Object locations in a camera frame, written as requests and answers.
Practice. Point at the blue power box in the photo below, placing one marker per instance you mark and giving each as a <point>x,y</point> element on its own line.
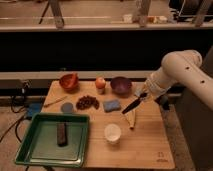
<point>33,109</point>

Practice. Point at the orange fruit on cup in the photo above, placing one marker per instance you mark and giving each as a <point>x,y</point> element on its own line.
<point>100,84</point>

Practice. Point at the blue sponge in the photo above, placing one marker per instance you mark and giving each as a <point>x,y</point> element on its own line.
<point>112,105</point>

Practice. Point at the wooden spoon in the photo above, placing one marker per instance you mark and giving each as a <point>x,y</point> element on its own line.
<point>54,102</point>

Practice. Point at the purple bowl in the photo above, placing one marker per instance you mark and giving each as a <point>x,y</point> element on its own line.
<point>121,85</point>

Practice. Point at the light blue cloth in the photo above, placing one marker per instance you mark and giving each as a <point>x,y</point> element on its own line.
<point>140,91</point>

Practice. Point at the pile of dark raisins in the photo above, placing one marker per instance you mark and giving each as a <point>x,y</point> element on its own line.
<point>86,102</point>

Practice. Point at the grey round lid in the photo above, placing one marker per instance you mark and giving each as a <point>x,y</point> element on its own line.
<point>67,107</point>

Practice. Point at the orange red bowl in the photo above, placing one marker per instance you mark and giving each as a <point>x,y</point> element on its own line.
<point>69,81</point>

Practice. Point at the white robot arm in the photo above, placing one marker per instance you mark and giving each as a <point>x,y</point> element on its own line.
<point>179,67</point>

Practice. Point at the green plastic tray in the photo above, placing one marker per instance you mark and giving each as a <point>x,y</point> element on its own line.
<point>39,145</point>

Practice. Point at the dark sponge block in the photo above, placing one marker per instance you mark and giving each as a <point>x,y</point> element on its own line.
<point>61,134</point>

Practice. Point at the white cup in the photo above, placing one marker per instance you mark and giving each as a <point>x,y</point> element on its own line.
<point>112,133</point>

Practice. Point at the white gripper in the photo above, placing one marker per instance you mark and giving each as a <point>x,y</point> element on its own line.
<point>147,90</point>

